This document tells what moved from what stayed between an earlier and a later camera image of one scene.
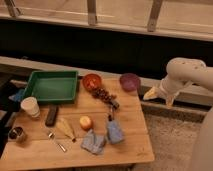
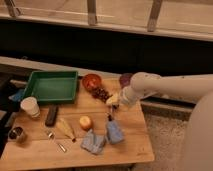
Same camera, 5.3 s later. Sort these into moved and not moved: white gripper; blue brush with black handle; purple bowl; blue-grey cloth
Moved: white gripper
Not moved: blue brush with black handle; purple bowl; blue-grey cloth
